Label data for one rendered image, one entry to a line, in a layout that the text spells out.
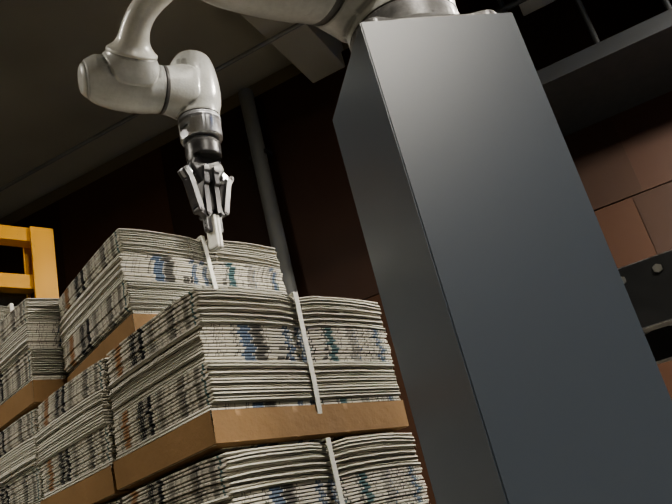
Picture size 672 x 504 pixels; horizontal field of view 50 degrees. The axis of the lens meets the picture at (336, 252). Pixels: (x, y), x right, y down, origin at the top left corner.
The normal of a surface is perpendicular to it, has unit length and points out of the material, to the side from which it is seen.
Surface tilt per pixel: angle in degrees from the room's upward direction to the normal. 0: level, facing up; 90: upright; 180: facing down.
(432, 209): 90
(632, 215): 90
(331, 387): 90
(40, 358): 90
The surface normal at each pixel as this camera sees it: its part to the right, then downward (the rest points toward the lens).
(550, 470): 0.17, -0.41
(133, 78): 0.47, 0.29
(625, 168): -0.44, -0.25
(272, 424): 0.65, -0.38
